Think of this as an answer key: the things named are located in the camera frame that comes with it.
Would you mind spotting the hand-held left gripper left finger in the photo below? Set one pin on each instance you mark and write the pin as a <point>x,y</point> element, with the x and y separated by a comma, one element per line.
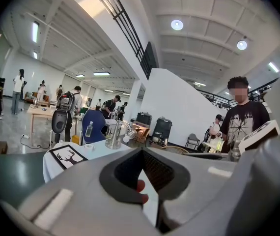
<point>81,205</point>

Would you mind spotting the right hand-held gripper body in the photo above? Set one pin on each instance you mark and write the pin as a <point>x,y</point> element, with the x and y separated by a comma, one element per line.
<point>258,134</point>

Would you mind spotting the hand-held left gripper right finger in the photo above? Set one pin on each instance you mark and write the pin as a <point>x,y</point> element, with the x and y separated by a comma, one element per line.
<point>204,200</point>

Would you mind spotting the black framed deer picture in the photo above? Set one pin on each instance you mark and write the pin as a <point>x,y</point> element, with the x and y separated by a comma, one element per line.
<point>66,156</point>

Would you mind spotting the white tape roll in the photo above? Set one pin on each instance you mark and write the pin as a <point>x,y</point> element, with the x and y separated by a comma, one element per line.
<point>88,147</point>

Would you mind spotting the gray folding chair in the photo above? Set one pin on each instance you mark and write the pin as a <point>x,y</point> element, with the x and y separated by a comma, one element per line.
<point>192,140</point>

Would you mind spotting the yellow bin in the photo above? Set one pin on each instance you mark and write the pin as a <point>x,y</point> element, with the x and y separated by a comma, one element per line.
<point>76,139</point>

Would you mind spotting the long ceiling light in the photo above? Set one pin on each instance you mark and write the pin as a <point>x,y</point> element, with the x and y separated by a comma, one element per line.
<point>101,73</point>
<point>35,32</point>
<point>273,67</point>
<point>35,55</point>

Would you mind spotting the clear plastic bottle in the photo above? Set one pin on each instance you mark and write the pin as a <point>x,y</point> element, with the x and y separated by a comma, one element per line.
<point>89,130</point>

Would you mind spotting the silver desk lamp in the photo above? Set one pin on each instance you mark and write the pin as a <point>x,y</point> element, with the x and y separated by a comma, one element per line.
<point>114,136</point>

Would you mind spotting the black rolling bin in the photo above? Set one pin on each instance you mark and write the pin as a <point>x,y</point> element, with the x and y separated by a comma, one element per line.
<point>162,129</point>

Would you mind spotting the blue chair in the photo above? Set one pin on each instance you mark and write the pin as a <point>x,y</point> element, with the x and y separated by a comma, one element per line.
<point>93,122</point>

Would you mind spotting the white power strip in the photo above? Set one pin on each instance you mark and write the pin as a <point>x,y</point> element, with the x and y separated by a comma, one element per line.
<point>25,136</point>

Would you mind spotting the round ceiling light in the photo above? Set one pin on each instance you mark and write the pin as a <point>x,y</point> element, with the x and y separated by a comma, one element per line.
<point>176,24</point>
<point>242,45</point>

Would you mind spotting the wooden chair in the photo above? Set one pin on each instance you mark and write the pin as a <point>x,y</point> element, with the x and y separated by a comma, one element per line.
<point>142,134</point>

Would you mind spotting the light wooden table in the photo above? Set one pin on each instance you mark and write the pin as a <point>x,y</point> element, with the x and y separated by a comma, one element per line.
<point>41,112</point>

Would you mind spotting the small black machine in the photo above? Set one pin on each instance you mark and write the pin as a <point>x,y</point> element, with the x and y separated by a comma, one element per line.
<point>143,119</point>

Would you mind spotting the black stair railing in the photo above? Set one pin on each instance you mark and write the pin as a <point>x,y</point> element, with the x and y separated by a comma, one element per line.
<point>151,58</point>

